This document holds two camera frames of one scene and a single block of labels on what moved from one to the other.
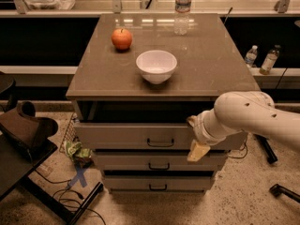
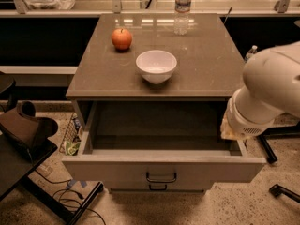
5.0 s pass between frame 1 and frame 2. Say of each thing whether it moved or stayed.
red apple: stayed
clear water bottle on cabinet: stayed
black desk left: stayed
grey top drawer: moved
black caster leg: stayed
